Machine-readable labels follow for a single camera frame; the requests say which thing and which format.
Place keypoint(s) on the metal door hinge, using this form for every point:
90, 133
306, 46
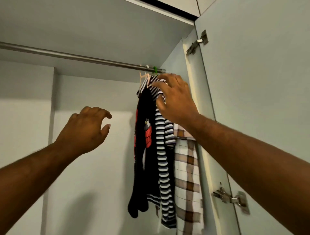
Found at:
196, 42
232, 198

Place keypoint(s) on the white wooden wardrobe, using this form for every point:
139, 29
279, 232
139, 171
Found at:
252, 72

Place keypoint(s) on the peach plastic hanger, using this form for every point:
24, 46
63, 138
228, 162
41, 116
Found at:
141, 80

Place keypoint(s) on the green plastic hanger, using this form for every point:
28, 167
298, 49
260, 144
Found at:
155, 69

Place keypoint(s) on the person's right forearm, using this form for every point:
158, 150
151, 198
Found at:
256, 169

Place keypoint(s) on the black white striped garment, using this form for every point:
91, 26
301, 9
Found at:
165, 169

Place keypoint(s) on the white plastic hanger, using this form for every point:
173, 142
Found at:
149, 82

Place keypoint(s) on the person's left hand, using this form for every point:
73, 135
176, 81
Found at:
85, 133

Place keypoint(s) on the metal wardrobe hanging rail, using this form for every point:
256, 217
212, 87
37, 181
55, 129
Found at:
72, 57

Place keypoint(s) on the person's left forearm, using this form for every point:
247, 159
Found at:
29, 184

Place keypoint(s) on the brown white plaid shirt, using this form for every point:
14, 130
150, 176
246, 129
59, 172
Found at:
188, 184

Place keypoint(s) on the person's right hand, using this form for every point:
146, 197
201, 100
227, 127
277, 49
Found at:
177, 101

